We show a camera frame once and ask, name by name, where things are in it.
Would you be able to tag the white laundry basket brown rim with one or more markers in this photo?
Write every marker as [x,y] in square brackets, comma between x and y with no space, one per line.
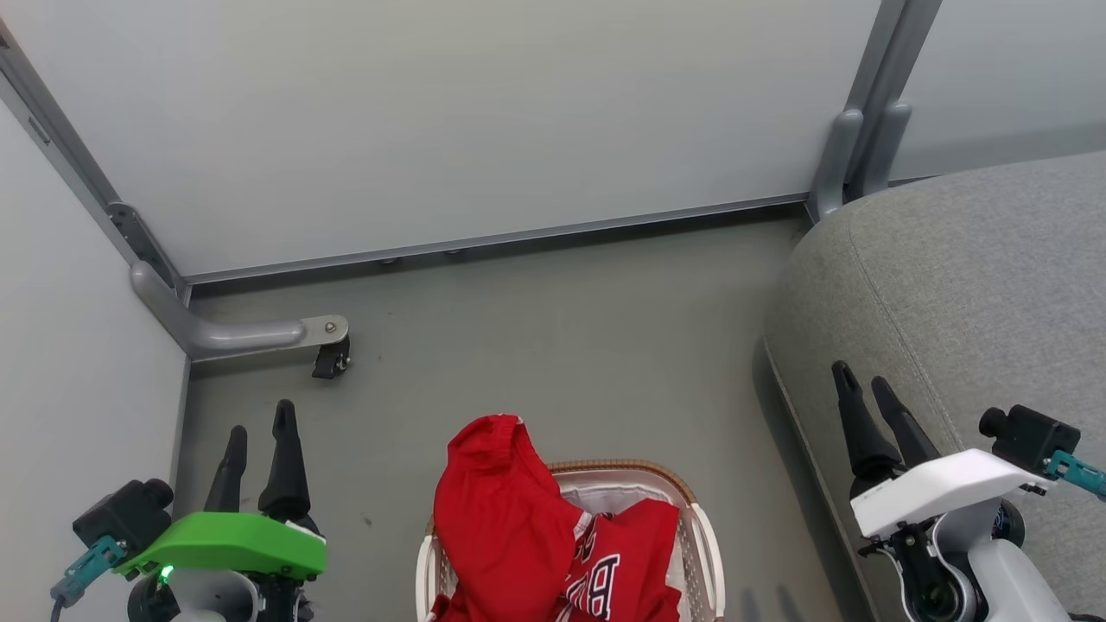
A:
[704,553]

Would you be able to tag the red jersey white lettering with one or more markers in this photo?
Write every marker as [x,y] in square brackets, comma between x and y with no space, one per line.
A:
[626,561]

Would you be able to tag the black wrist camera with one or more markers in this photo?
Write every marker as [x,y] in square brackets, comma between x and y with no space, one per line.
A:
[1032,436]
[125,514]

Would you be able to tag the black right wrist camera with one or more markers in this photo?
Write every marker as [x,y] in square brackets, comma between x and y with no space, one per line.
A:
[1032,436]

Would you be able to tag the plain red garment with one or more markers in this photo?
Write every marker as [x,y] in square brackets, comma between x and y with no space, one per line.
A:
[501,518]

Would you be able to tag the grey curved partition foot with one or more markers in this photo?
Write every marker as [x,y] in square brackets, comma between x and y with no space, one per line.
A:
[225,333]

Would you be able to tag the grey double partition post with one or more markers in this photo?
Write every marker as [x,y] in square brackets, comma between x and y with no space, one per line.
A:
[842,160]

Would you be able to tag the black caster wheel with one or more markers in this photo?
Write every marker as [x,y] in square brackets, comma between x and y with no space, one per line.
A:
[331,361]

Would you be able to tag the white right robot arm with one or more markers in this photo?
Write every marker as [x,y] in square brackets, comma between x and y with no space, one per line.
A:
[976,570]

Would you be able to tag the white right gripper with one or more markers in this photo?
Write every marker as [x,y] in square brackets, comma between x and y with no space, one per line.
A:
[937,488]

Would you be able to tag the grey fabric sofa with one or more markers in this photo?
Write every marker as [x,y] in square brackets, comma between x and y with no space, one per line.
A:
[950,285]

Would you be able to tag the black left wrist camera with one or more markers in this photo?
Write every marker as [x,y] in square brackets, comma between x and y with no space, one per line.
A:
[125,514]

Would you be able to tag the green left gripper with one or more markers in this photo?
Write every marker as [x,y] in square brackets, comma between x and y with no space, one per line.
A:
[225,540]

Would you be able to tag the grey metal partition rail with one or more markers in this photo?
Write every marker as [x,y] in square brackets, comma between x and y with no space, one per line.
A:
[501,238]

